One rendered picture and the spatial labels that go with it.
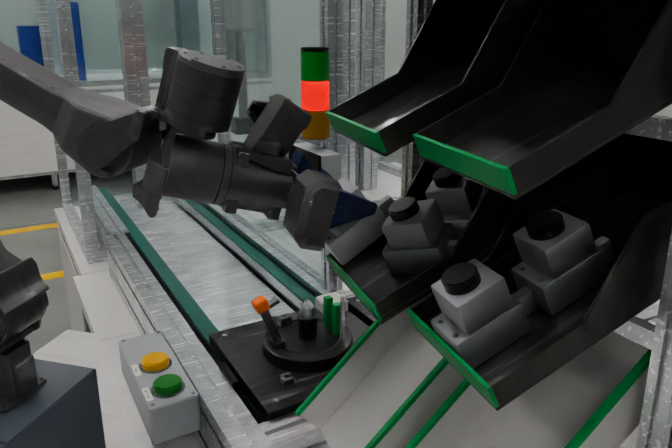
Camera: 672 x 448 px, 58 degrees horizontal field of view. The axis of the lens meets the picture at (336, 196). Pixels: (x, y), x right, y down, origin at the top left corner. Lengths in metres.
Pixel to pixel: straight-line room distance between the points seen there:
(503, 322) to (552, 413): 0.14
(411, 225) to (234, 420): 0.41
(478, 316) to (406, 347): 0.26
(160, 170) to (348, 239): 0.19
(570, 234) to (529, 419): 0.20
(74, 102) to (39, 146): 5.33
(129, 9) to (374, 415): 1.39
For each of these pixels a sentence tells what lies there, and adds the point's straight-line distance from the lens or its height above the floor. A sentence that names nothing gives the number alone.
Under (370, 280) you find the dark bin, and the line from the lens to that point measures 0.64.
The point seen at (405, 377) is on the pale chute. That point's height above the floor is 1.07.
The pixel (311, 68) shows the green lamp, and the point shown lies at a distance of 1.04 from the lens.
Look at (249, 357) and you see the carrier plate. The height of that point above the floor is 0.97.
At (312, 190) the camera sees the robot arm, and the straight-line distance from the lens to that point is 0.49.
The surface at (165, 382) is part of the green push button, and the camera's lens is 0.92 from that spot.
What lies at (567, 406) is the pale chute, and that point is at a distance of 0.61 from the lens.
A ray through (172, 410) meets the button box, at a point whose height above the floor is 0.95.
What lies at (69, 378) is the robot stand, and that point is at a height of 1.06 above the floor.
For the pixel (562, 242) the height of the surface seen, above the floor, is 1.29.
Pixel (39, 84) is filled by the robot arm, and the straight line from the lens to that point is 0.60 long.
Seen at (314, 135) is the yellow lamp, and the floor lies 1.27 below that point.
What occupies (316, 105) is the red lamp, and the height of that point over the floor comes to 1.32.
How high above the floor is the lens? 1.46
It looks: 16 degrees down
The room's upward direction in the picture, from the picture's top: straight up
